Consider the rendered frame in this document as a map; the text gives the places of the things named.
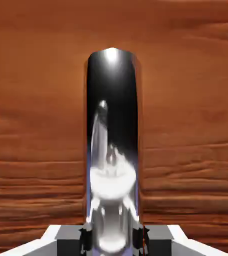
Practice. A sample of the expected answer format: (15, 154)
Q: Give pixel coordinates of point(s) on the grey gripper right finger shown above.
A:
(159, 243)

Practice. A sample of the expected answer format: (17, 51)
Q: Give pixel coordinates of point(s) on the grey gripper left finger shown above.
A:
(67, 243)

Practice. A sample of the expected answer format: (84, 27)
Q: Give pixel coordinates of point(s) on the reddish wooden cabinet door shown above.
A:
(186, 100)

